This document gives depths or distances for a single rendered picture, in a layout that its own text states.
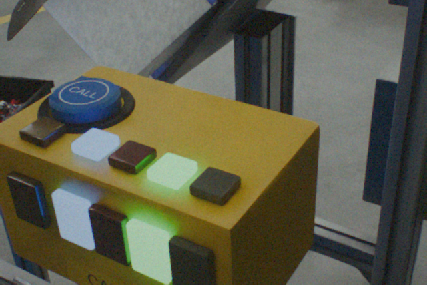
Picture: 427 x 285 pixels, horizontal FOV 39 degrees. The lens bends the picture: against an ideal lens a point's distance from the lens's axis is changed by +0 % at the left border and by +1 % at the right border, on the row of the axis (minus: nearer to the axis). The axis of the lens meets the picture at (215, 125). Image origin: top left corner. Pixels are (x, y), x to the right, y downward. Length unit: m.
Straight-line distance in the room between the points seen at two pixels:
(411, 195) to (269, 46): 0.28
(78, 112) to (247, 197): 0.11
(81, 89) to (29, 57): 2.74
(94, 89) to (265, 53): 0.52
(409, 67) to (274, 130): 0.45
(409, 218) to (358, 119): 1.55
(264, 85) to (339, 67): 1.94
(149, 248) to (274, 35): 0.60
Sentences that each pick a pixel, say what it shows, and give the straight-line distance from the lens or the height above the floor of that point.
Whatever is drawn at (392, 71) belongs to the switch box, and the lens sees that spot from 0.91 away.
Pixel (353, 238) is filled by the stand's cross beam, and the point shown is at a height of 0.57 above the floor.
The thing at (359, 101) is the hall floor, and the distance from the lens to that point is 2.53.
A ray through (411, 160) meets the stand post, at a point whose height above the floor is 0.78.
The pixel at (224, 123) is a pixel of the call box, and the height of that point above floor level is 1.07.
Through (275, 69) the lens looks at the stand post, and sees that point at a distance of 0.89.
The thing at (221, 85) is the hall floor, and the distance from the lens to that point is 2.62.
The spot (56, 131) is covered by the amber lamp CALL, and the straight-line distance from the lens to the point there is 0.33.
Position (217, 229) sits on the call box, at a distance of 0.27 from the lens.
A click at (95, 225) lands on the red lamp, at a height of 1.05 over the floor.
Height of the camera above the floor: 1.25
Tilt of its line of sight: 32 degrees down
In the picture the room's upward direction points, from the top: 3 degrees counter-clockwise
